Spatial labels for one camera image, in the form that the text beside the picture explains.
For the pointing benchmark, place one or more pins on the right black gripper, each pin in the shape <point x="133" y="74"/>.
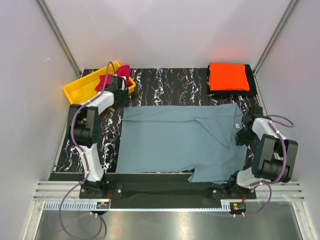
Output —
<point x="240" y="140"/>

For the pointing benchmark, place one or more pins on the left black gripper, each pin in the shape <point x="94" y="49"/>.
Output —
<point x="125" y="103"/>

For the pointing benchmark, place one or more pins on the blue-grey t shirt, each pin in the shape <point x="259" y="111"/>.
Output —
<point x="173" y="139"/>

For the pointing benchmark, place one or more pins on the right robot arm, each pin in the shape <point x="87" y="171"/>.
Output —
<point x="274" y="160"/>

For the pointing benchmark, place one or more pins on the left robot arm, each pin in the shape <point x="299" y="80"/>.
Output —
<point x="84" y="129"/>

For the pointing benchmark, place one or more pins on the red t shirt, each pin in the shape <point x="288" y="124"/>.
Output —
<point x="122" y="71"/>

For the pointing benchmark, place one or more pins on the yellow plastic tray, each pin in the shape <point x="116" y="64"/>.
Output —
<point x="83" y="89"/>

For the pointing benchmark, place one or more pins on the folded black t shirt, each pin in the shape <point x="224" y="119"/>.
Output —
<point x="251" y="81"/>

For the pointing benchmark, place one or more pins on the folded orange t shirt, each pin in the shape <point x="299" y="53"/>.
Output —
<point x="228" y="77"/>

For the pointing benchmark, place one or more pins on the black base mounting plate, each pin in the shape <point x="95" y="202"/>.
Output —
<point x="153" y="184"/>

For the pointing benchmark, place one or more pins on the left aluminium corner post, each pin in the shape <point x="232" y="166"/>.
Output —
<point x="45" y="10"/>

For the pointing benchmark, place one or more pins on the aluminium corner post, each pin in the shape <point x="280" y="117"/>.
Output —
<point x="276" y="33"/>
<point x="45" y="10"/>

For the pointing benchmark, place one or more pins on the aluminium frame rail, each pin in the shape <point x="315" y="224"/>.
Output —
<point x="55" y="196"/>

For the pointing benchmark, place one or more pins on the right aluminium corner post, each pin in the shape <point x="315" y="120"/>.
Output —
<point x="276" y="33"/>

